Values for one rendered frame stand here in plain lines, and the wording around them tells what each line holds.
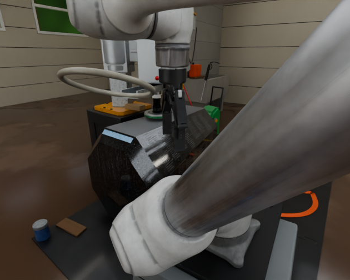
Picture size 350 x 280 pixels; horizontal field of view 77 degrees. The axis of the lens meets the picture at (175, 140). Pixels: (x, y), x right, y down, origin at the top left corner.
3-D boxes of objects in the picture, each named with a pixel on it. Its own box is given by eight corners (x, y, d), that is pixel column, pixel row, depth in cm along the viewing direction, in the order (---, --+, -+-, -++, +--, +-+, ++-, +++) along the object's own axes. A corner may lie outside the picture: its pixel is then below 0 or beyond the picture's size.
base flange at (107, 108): (92, 109, 251) (91, 105, 250) (125, 102, 288) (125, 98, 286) (120, 116, 224) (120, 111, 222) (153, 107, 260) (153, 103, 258)
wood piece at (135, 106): (125, 108, 237) (124, 104, 235) (131, 107, 245) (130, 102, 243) (140, 110, 228) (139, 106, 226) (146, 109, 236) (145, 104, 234)
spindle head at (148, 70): (155, 81, 203) (154, 28, 187) (178, 82, 197) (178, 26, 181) (138, 86, 171) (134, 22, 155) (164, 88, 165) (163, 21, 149)
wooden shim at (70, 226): (55, 226, 180) (55, 224, 180) (66, 218, 188) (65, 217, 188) (76, 236, 170) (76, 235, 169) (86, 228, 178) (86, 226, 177)
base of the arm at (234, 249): (264, 216, 72) (266, 203, 70) (240, 270, 56) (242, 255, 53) (214, 198, 82) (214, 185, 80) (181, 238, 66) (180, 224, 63)
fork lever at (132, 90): (156, 86, 202) (155, 80, 200) (176, 87, 197) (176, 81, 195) (115, 97, 140) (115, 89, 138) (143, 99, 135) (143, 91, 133)
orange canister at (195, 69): (186, 78, 477) (186, 62, 465) (196, 76, 517) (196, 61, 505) (195, 79, 467) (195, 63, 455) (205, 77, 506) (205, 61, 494)
